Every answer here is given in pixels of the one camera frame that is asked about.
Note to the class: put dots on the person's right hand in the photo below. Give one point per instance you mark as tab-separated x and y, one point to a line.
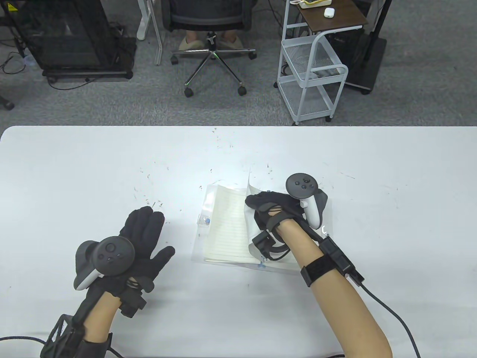
272	205

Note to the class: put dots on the person's left hand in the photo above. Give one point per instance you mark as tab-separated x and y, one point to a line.
145	227

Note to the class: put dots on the spiral notebook with clear cover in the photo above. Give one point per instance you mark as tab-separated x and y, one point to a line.
227	231

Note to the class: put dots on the person's right forearm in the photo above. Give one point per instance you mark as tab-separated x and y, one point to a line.
335	309

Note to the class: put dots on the person's left forearm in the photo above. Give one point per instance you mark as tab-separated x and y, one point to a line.
103	317

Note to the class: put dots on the black white right controller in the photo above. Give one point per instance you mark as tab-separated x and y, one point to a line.
302	186

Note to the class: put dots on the black white controller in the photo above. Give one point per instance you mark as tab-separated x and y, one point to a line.
302	186
113	256

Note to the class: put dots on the black right glove sensor box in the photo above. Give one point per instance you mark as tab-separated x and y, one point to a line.
262	242

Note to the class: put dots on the black glove sensor box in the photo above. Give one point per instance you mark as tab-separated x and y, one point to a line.
133	302
262	242

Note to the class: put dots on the black white left controller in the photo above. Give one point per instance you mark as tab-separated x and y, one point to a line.
113	256

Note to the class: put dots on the black left glove sensor box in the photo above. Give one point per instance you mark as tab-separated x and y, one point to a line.
133	302

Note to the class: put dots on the black monitor stand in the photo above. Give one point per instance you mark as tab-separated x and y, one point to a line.
374	59

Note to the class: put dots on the black chair caster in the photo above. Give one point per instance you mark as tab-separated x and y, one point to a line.
7	104

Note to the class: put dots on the black office chair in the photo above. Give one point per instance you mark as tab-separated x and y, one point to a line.
208	16

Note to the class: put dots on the white cart with wooden top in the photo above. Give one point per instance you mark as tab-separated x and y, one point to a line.
343	18

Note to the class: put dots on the white earbuds case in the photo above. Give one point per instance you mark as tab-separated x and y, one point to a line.
328	12

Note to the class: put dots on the cream plastic box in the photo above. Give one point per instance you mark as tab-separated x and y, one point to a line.
313	3

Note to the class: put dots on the black cabinet on wheels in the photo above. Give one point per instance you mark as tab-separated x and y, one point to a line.
63	37

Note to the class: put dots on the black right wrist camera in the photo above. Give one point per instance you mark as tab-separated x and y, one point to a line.
339	257

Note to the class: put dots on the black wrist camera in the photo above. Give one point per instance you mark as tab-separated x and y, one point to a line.
59	335
339	257

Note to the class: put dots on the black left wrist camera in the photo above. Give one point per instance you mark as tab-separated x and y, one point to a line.
59	335

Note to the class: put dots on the white desk leg frame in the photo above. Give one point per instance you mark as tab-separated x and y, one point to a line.
142	22

